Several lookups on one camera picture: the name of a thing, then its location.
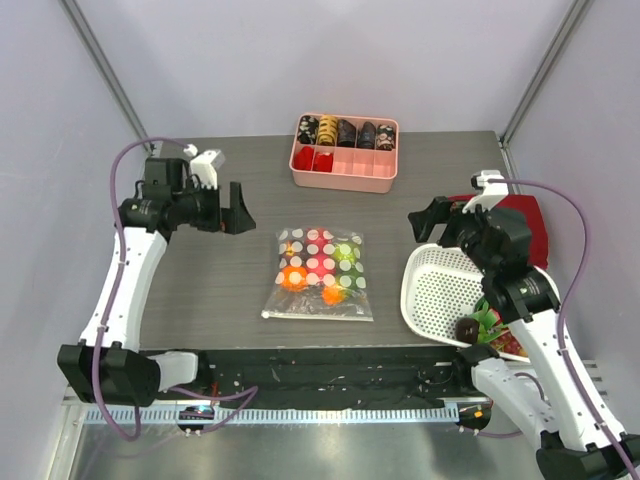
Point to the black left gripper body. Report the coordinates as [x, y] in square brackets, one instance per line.
[202, 208]

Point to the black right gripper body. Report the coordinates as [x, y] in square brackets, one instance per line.
[447, 228]

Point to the dark purple plum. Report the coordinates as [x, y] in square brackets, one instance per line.
[291, 252]

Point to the orange tangerine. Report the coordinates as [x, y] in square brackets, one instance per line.
[292, 278]

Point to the green pear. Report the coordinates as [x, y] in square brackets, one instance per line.
[347, 257]

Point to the red apple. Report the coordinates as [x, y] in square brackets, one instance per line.
[321, 270]

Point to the clear polka dot zip bag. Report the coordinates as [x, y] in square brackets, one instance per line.
[308, 304]

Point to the orange green mango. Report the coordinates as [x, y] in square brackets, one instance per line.
[343, 287]

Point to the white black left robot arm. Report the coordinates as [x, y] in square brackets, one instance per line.
[106, 364]

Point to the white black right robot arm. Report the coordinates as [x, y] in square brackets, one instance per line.
[572, 430]

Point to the folded red cloth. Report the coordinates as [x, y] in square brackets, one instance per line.
[530, 225]

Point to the white perforated fruit basket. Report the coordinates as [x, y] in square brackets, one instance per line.
[440, 286]

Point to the red item left compartment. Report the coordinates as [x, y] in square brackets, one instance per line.
[303, 159]

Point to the red item compartment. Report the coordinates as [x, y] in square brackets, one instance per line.
[303, 159]
[323, 162]

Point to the pink dragon fruit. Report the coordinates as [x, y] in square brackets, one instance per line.
[490, 324]

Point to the black pink floral roll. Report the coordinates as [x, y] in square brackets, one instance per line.
[385, 137]

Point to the pink divided organizer box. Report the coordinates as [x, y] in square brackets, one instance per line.
[354, 169]

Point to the black dotted sock roll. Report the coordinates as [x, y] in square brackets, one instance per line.
[367, 136]

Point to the black floral sock roll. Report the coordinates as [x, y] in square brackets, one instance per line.
[307, 130]

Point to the purple grape bunch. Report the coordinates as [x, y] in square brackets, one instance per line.
[508, 344]

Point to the dark brown sock roll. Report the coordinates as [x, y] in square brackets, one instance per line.
[346, 134]

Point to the yellow black patterned roll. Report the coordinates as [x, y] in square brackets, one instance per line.
[327, 130]

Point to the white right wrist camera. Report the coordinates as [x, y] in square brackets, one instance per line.
[491, 189]

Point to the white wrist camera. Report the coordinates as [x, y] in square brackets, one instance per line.
[491, 189]
[204, 164]

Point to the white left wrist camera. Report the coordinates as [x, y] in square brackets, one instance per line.
[204, 164]

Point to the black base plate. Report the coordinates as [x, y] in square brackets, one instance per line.
[336, 378]

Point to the white slotted cable duct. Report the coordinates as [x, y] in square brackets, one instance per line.
[185, 414]

